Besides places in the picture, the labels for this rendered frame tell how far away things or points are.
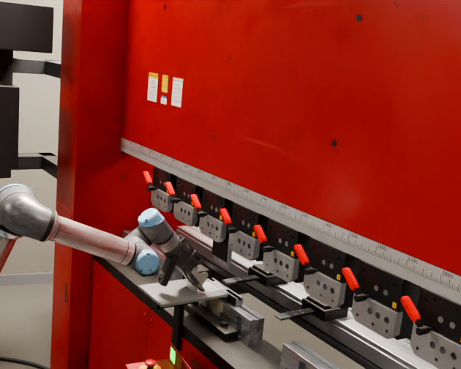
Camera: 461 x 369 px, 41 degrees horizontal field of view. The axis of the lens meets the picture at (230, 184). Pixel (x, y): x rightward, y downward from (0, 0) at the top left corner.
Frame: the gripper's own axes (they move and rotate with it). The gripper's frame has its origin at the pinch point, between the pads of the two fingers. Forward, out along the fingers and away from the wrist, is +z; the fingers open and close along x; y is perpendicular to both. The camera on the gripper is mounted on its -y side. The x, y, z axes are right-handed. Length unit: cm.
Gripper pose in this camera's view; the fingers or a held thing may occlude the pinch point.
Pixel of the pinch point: (197, 287)
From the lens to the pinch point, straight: 225.3
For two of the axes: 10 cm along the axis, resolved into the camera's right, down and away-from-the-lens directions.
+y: 7.0, -6.6, 2.6
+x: -5.2, -2.3, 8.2
